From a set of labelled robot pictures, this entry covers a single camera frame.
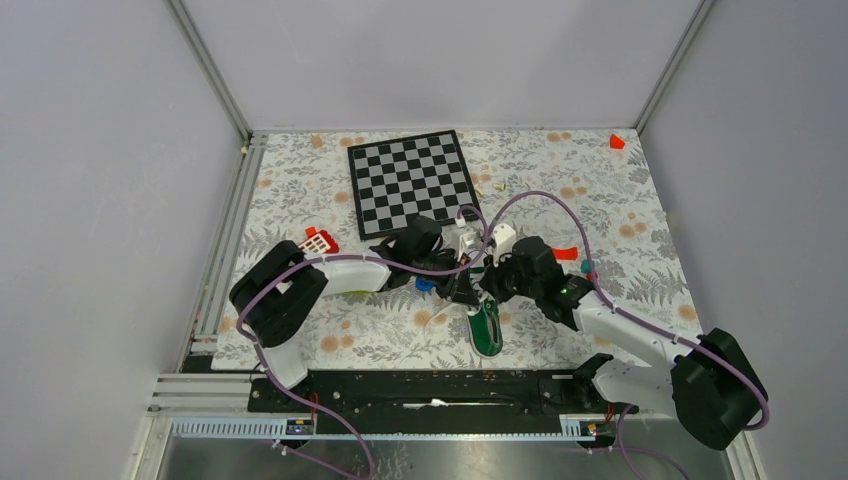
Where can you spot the red wedge block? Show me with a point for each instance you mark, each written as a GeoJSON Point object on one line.
{"type": "Point", "coordinates": [615, 142]}

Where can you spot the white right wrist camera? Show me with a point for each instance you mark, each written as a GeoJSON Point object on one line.
{"type": "Point", "coordinates": [502, 239]}

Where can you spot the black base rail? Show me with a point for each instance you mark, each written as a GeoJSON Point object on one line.
{"type": "Point", "coordinates": [419, 405]}

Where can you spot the blue plastic cap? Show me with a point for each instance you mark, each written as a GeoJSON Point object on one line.
{"type": "Point", "coordinates": [424, 285]}

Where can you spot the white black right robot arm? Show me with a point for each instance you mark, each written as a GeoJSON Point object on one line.
{"type": "Point", "coordinates": [707, 384]}

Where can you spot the floral table mat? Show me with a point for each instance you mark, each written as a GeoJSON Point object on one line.
{"type": "Point", "coordinates": [566, 186]}

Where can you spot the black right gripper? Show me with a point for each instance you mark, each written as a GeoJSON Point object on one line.
{"type": "Point", "coordinates": [491, 281]}

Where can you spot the red toy brick window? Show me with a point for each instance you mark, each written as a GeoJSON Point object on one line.
{"type": "Point", "coordinates": [319, 242]}

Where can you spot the green canvas sneaker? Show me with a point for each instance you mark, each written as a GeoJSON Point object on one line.
{"type": "Point", "coordinates": [484, 326]}

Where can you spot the black grey chessboard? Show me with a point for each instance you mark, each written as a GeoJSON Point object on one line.
{"type": "Point", "coordinates": [395, 180]}

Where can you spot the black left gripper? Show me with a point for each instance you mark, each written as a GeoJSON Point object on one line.
{"type": "Point", "coordinates": [458, 288]}

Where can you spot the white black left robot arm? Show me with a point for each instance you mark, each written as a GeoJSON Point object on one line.
{"type": "Point", "coordinates": [275, 297]}

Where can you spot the red arch block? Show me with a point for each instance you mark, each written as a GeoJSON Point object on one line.
{"type": "Point", "coordinates": [566, 254]}

